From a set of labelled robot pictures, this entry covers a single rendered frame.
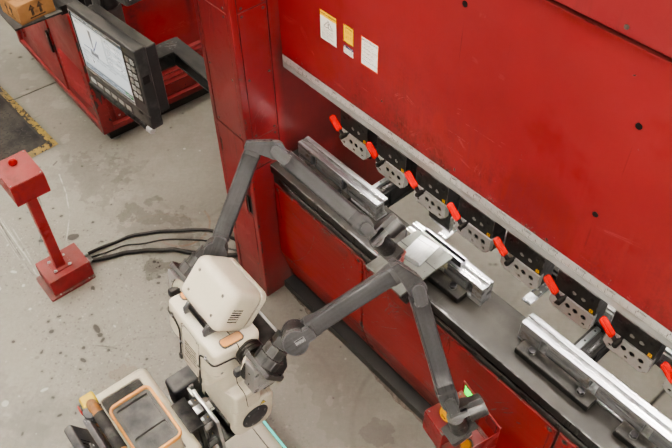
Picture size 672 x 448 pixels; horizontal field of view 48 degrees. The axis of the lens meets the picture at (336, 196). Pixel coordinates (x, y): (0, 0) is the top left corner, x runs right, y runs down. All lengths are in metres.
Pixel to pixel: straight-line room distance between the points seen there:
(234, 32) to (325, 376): 1.68
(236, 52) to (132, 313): 1.65
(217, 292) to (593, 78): 1.17
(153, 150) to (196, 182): 0.42
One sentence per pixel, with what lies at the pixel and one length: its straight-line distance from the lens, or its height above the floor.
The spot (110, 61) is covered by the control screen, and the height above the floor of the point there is 1.46.
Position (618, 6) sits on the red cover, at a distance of 1.78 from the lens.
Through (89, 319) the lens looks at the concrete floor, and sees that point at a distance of 4.00.
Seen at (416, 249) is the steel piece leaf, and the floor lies 1.00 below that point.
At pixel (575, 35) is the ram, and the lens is 1.90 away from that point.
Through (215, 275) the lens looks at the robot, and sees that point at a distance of 2.22.
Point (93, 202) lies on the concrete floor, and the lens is 4.54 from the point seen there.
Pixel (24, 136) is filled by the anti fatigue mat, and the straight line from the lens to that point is 5.11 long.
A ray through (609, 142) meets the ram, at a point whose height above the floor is 1.86.
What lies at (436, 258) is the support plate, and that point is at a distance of 2.74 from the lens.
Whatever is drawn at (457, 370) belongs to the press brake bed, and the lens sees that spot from 2.94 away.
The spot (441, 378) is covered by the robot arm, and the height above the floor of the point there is 1.11.
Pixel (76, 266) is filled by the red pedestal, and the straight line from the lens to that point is 4.07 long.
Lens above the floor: 3.11
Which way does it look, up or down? 46 degrees down
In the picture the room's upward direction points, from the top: 1 degrees counter-clockwise
